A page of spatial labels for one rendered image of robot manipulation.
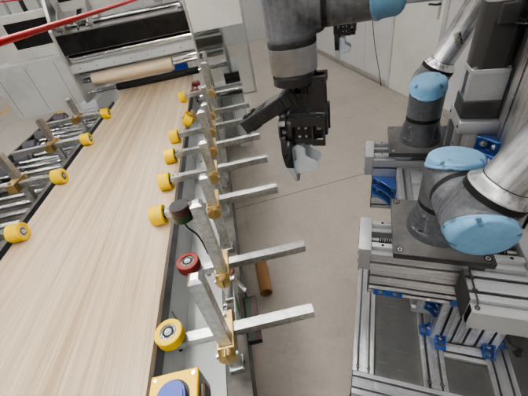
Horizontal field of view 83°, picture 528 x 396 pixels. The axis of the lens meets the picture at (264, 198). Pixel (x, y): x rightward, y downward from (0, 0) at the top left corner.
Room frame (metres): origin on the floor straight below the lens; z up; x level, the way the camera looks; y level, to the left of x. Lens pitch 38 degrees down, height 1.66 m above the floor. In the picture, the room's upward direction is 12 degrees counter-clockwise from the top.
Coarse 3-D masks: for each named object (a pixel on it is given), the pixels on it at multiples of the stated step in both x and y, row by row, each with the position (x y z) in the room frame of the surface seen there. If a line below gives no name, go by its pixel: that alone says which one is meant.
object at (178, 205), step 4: (176, 200) 0.70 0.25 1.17; (180, 200) 0.70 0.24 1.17; (184, 200) 0.70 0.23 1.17; (172, 204) 0.69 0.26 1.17; (176, 204) 0.68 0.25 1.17; (180, 204) 0.68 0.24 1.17; (184, 204) 0.68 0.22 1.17; (172, 208) 0.67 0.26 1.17; (176, 208) 0.67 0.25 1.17; (180, 208) 0.66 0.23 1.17; (184, 208) 0.66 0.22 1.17; (192, 220) 0.66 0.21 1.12; (188, 228) 0.68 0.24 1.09; (192, 232) 0.68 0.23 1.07; (200, 240) 0.68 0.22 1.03
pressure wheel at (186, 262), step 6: (192, 252) 0.75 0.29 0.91; (180, 258) 0.73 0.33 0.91; (186, 258) 0.72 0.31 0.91; (192, 258) 0.72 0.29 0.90; (198, 258) 0.72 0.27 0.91; (180, 264) 0.71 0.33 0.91; (186, 264) 0.70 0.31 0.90; (192, 264) 0.70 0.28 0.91; (198, 264) 0.70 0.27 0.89; (180, 270) 0.69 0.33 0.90; (186, 270) 0.68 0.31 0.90; (192, 270) 0.68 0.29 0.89
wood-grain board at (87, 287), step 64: (128, 128) 2.12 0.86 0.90; (64, 192) 1.37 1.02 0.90; (128, 192) 1.25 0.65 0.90; (64, 256) 0.88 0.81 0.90; (128, 256) 0.80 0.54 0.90; (0, 320) 0.63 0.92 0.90; (64, 320) 0.58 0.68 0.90; (128, 320) 0.53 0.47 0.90; (0, 384) 0.42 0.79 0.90; (64, 384) 0.38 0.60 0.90; (128, 384) 0.35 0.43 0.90
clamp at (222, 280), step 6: (228, 252) 0.77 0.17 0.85; (228, 258) 0.73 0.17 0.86; (228, 264) 0.70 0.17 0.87; (228, 270) 0.67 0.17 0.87; (216, 276) 0.66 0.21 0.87; (222, 276) 0.65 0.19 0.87; (228, 276) 0.65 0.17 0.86; (216, 282) 0.64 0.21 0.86; (222, 282) 0.64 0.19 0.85; (228, 282) 0.64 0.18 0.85
